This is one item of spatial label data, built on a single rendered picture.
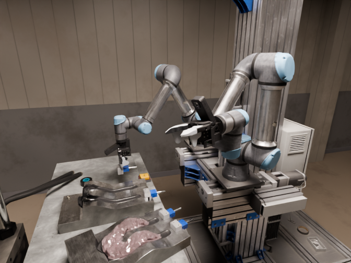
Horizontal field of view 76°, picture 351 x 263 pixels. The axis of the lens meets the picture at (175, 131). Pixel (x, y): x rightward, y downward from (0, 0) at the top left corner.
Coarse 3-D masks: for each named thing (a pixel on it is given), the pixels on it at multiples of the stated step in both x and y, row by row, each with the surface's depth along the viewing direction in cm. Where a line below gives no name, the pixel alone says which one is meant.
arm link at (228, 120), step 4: (220, 116) 80; (224, 116) 80; (228, 116) 81; (224, 120) 80; (228, 120) 80; (232, 120) 81; (228, 124) 80; (232, 124) 81; (228, 128) 80; (224, 132) 81; (228, 132) 83
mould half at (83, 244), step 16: (160, 208) 128; (160, 224) 116; (80, 240) 99; (160, 240) 105; (176, 240) 106; (80, 256) 91; (96, 256) 91; (128, 256) 94; (144, 256) 93; (160, 256) 99
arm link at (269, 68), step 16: (256, 64) 98; (272, 64) 93; (288, 64) 92; (272, 80) 94; (288, 80) 94; (272, 96) 98; (272, 112) 100; (256, 128) 107; (272, 128) 103; (256, 144) 106; (272, 144) 105; (256, 160) 108; (272, 160) 104
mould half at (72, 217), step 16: (96, 192) 130; (128, 192) 137; (64, 208) 127; (80, 208) 127; (96, 208) 119; (112, 208) 122; (128, 208) 125; (144, 208) 128; (64, 224) 116; (80, 224) 119; (96, 224) 122
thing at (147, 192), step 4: (148, 188) 135; (144, 192) 132; (148, 192) 132; (152, 192) 134; (156, 192) 134; (160, 192) 136; (144, 196) 132; (148, 196) 132; (152, 196) 133; (156, 196) 134
